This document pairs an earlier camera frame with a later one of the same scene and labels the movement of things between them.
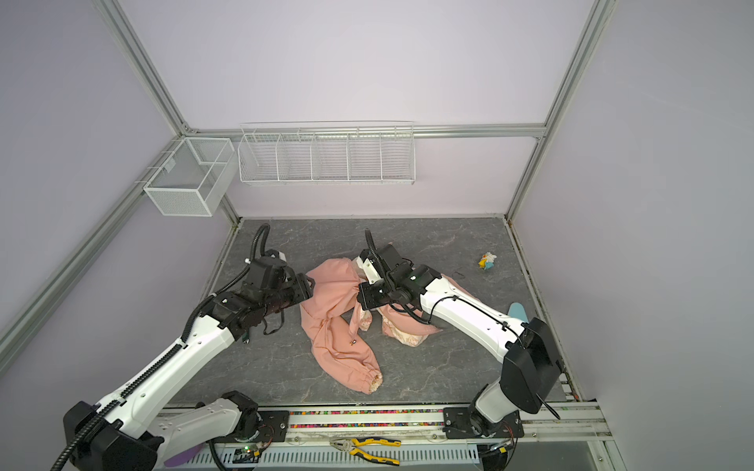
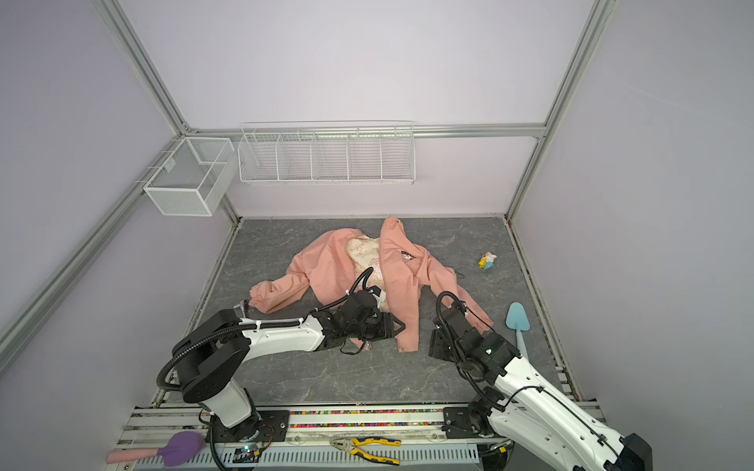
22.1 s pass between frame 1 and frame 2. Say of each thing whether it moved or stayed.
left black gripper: moved
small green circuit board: stayed
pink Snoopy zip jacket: moved
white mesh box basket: stayed
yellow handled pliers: stayed
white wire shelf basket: stayed
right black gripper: moved
